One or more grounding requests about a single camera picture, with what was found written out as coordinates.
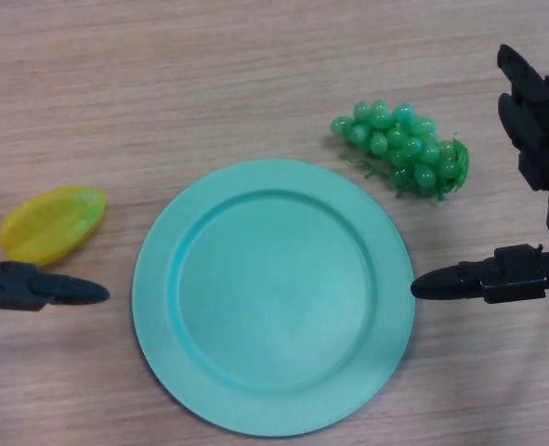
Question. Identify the green grape bunch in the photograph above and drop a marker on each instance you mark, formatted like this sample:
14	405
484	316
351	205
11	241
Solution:
406	146

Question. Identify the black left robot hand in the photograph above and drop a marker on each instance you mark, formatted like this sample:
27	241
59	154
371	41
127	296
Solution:
28	285

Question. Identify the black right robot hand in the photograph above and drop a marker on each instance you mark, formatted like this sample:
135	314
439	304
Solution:
541	139

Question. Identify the green round plate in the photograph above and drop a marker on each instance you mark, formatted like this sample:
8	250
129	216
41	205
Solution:
274	302

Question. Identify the yellow starfruit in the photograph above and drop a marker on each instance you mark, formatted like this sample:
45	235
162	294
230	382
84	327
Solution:
53	225

